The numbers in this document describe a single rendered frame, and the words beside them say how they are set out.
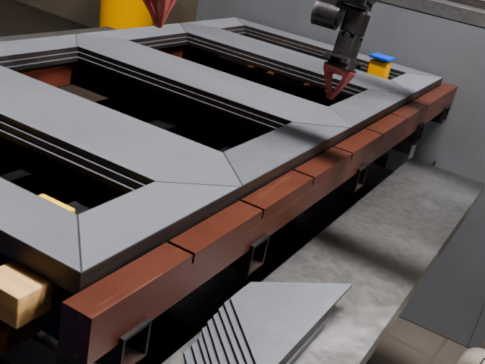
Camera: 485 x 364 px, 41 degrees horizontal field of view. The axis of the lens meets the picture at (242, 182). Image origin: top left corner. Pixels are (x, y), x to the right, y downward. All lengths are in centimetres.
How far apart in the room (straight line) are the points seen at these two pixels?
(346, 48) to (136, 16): 333
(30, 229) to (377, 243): 71
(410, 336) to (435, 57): 92
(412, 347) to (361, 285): 117
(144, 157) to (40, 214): 25
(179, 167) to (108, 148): 11
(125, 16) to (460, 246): 314
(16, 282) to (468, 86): 162
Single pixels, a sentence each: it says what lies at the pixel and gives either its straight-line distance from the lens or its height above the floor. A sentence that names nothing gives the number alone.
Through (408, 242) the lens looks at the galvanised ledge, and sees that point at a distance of 131.
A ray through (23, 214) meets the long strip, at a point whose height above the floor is 84.
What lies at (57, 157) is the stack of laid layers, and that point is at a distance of 102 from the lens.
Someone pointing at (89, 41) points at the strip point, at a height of 84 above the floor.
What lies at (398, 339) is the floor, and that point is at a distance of 228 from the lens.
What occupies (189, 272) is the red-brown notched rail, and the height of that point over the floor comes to 80.
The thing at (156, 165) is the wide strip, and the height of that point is 84.
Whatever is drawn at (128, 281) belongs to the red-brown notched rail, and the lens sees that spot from 73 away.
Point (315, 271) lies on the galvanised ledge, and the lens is 111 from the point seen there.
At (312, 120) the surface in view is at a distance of 132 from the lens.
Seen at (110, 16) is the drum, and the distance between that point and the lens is 475.
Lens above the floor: 122
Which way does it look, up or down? 23 degrees down
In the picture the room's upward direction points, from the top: 11 degrees clockwise
